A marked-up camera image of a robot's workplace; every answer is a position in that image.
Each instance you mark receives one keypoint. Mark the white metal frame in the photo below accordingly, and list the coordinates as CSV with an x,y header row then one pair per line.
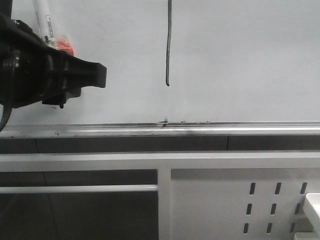
x,y
111,196

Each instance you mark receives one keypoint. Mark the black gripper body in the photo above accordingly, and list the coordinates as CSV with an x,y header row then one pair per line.
x,y
27,65

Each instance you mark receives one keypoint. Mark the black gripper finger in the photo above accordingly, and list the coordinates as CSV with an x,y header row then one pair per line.
x,y
66,75

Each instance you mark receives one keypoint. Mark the white whiteboard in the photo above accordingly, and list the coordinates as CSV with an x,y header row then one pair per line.
x,y
230,61

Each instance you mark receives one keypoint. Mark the red round magnet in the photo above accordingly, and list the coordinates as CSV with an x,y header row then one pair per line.
x,y
64,44

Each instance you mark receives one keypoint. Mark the aluminium whiteboard tray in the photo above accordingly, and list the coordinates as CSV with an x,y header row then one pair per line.
x,y
160,129

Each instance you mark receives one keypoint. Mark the white whiteboard marker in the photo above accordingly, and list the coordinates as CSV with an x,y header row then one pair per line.
x,y
44,22

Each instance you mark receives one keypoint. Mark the white perforated panel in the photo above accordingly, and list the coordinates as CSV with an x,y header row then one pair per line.
x,y
240,204

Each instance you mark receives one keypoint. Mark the white plastic bin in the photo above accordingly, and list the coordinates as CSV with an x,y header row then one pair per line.
x,y
313,210

